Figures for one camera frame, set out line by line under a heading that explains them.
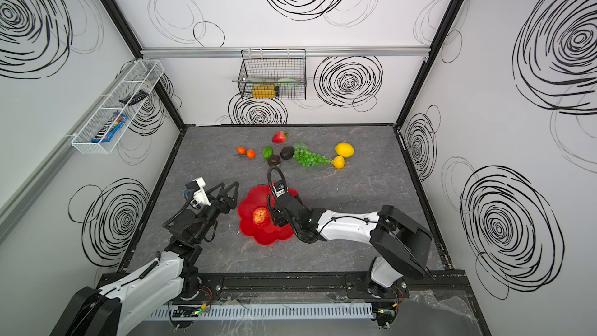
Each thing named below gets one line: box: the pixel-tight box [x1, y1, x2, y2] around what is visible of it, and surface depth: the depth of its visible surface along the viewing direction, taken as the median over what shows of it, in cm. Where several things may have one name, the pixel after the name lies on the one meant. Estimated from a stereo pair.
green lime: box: [261, 146, 274, 160], surface depth 107 cm
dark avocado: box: [279, 146, 295, 160], surface depth 107 cm
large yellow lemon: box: [335, 142, 356, 158], surface depth 108 cm
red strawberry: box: [272, 130, 289, 144], surface depth 114 cm
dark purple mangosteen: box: [267, 154, 281, 167], surface depth 104 cm
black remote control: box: [118, 89, 150, 106], surface depth 82 cm
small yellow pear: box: [330, 155, 346, 170], surface depth 104 cm
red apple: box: [252, 206, 271, 228], surface depth 85 cm
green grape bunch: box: [292, 141, 333, 168], surface depth 105 cm
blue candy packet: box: [90, 112, 130, 144], surface depth 72 cm
